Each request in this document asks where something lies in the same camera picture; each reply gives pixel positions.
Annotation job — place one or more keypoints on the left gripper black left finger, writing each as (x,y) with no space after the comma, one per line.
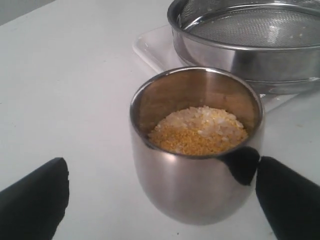
(33,207)

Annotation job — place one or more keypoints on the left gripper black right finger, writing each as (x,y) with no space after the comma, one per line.
(290,202)

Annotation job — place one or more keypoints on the yellow and white grains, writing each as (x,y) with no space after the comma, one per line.
(198,131)

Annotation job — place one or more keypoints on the stainless steel cup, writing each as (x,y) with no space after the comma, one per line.
(205,189)

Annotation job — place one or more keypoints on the round steel mesh sieve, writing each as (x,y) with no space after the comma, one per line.
(272,44)

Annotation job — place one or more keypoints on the clear plastic tray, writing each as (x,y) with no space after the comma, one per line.
(156,49)

